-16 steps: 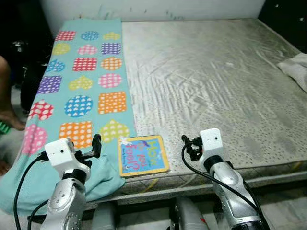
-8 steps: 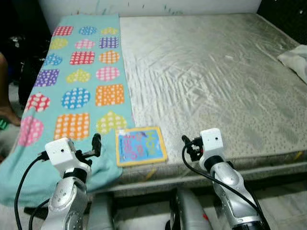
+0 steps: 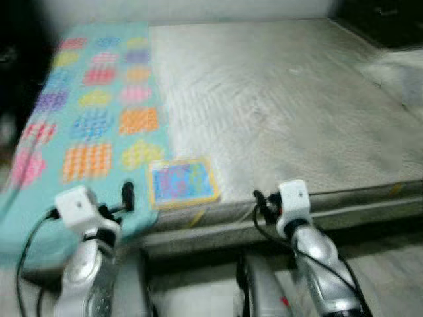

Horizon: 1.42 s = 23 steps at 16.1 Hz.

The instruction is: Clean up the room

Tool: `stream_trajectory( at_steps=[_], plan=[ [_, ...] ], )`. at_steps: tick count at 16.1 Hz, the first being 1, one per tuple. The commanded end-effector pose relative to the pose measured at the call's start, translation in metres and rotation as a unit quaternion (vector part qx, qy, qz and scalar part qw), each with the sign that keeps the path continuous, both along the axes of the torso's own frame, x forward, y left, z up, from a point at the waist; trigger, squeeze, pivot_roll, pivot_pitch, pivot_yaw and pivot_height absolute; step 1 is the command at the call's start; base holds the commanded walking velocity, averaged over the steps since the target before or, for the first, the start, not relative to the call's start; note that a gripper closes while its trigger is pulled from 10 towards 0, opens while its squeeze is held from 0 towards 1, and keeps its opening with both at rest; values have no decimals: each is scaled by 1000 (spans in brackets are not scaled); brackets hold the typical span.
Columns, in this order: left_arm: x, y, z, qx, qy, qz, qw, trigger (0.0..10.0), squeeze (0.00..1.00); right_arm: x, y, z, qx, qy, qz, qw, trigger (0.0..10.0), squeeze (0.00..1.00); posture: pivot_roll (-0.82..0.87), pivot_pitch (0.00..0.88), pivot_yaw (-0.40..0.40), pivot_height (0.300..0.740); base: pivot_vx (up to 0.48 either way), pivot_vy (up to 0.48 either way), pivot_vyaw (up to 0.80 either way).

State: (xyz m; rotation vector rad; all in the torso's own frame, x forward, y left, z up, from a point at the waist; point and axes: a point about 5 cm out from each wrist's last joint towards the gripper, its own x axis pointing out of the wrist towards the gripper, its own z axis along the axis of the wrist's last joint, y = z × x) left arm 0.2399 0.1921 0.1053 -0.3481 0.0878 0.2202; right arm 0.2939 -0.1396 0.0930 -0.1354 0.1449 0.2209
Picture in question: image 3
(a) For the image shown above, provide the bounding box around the black left wrist camera cable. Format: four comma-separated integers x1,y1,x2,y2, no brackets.
17,207,61,317

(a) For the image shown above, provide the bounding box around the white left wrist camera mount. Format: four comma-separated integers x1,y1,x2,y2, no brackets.
54,186,100,232

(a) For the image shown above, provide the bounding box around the grey right robot leg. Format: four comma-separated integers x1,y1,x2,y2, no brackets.
235,254,291,317

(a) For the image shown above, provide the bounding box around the beige pillow with green tree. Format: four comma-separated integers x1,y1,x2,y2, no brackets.
360,50,423,110

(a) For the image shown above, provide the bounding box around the teal blanket with colourful shapes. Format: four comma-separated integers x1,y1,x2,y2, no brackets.
0,23,174,268

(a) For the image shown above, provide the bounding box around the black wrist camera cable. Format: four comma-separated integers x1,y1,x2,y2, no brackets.
17,207,61,317
253,210,361,311

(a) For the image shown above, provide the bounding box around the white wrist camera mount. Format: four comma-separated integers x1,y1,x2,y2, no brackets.
54,186,100,232
276,180,313,238

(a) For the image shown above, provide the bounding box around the beige quilted mattress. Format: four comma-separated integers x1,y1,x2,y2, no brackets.
139,18,423,258

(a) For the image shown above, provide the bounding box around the blue children's book yellow border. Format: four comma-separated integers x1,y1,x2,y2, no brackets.
147,157,221,211

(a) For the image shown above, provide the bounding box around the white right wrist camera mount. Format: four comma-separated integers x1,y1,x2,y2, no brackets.
276,180,313,238

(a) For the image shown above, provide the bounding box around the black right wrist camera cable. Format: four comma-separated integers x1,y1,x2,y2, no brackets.
253,210,361,311

